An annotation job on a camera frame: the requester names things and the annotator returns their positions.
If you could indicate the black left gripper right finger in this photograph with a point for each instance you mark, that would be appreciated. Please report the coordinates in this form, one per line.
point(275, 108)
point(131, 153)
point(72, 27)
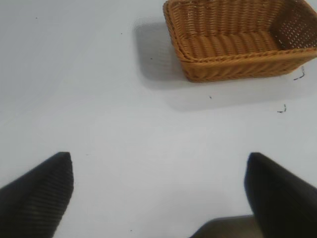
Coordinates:
point(282, 198)

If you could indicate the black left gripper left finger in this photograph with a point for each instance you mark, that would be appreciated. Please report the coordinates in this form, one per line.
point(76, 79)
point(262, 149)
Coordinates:
point(37, 196)

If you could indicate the brown woven wicker basket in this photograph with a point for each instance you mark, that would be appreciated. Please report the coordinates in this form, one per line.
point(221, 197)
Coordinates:
point(223, 42)

